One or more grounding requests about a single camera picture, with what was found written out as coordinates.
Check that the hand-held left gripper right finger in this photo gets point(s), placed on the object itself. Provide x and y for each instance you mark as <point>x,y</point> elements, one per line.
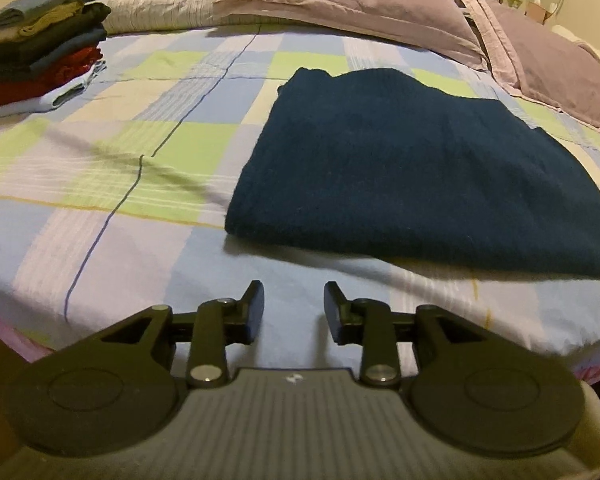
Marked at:
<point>332,315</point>

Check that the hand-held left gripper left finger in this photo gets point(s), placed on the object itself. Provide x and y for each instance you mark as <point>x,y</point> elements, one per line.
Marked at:
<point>252,310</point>

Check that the navy blue knit sweater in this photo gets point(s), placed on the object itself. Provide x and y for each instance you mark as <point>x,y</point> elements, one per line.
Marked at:
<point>405,170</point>

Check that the stack of folded clothes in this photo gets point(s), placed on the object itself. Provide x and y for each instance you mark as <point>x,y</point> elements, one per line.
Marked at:
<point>40,50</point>

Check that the plaid bed sheet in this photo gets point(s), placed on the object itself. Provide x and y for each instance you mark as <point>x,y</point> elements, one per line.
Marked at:
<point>130,185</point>

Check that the purple velvet pillow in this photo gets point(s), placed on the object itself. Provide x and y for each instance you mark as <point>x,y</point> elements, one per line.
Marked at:
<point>370,10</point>
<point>555,65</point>

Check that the striped white pillow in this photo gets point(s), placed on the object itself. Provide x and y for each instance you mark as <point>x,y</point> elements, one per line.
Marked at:
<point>170,5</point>

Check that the pink tissue box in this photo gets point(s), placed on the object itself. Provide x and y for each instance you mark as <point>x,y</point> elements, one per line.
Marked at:
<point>537,10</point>

